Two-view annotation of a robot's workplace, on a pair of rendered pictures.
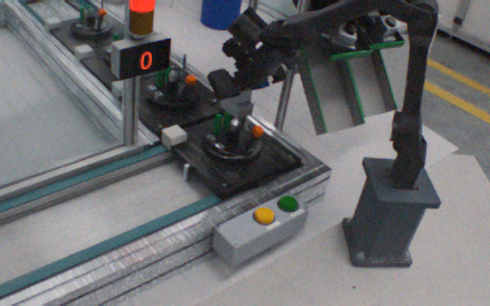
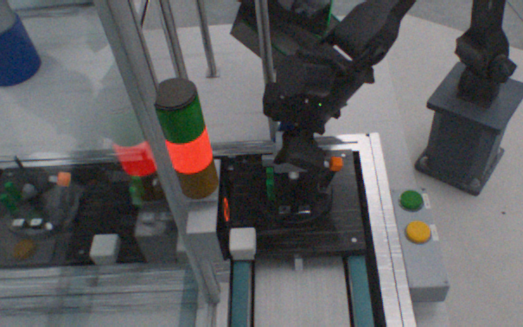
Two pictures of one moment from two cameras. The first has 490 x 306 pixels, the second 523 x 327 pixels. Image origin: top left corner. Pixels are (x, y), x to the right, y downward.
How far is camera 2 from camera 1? 75 cm
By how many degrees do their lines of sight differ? 31
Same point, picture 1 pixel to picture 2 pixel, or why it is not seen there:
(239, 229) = (425, 266)
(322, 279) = (479, 231)
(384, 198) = (499, 123)
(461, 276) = not seen: outside the picture
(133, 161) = (244, 309)
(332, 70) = (285, 38)
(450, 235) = not seen: hidden behind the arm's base
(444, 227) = not seen: hidden behind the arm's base
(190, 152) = (279, 241)
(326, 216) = (398, 175)
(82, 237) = not seen: outside the picture
